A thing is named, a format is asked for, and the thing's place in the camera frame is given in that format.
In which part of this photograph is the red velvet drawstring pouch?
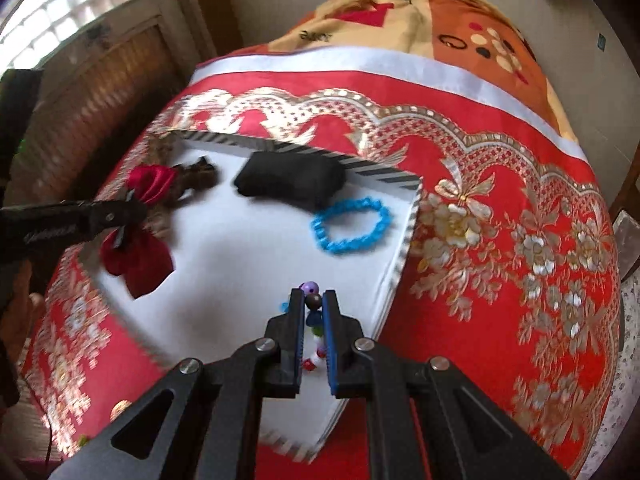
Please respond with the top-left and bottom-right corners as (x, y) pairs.
(99, 164), (176, 301)

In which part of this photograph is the red floral gold-patterned cloth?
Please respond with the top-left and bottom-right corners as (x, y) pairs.
(20, 47), (623, 480)

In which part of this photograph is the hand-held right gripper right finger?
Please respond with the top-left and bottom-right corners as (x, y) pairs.
(322, 289), (571, 480)

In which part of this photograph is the orange printed blanket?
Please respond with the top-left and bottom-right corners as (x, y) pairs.
(265, 0), (581, 146)

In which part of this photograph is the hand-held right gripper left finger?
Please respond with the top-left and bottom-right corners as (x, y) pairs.
(50, 287), (307, 480)

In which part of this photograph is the blue chain bracelet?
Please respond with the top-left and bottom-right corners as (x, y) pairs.
(311, 197), (392, 257)

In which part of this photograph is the colourful beaded bracelet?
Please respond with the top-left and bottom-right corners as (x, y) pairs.
(280, 281), (328, 373)

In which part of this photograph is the clear plastic bag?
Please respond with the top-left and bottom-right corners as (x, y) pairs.
(612, 210), (640, 281)

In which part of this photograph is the striped box with white inside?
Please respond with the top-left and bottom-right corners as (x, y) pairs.
(90, 127), (423, 463)

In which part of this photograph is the wooden chair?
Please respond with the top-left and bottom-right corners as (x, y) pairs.
(611, 152), (640, 221)

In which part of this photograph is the bright grilled window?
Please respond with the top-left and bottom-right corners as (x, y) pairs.
(0, 0), (151, 71)

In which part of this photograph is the brown wooden door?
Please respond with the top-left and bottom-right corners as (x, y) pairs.
(10, 15), (201, 211)

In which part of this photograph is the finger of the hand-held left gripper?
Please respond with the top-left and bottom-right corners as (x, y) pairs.
(90, 198), (151, 227)

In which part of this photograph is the black cloth pouch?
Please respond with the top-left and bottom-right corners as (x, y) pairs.
(233, 151), (347, 211)

